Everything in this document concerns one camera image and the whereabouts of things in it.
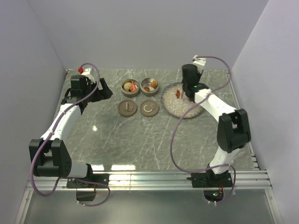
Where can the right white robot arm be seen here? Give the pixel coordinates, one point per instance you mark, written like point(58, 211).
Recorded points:
point(233, 132)

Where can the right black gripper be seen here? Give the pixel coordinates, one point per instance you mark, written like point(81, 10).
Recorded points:
point(199, 75)

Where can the steel lunch container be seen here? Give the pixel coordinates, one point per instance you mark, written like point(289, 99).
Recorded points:
point(130, 94)
point(146, 83)

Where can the red shrimp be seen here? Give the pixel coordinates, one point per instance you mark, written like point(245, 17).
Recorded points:
point(133, 87)

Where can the aluminium rail frame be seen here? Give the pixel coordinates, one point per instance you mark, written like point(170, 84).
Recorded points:
point(144, 186)

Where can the left steel lunch container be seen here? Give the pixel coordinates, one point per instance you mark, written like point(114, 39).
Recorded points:
point(130, 94)

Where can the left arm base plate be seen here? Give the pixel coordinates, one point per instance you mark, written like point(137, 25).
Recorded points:
point(98, 181)

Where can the beige steamed bun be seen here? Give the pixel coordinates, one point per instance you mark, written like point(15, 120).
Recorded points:
point(127, 86)

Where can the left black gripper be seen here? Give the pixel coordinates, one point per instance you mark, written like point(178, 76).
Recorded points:
point(102, 94)

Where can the brown lid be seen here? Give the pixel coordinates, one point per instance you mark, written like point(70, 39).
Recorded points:
point(127, 108)
point(149, 108)

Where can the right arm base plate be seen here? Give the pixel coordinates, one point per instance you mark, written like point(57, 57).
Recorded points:
point(210, 180)

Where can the orange fried nugget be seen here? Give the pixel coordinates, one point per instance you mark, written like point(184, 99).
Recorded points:
point(153, 84)

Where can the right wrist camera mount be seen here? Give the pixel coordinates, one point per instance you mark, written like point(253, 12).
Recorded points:
point(199, 62)

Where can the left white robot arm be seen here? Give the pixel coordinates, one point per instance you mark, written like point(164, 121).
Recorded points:
point(49, 155)

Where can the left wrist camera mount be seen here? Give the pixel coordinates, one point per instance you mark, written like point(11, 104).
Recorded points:
point(89, 72)

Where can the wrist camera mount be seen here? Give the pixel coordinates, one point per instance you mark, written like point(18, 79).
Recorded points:
point(89, 72)
point(199, 62)

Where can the right steel lunch container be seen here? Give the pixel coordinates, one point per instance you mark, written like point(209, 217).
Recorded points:
point(146, 83)

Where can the speckled ceramic plate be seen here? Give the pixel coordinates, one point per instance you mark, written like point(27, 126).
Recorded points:
point(175, 106)

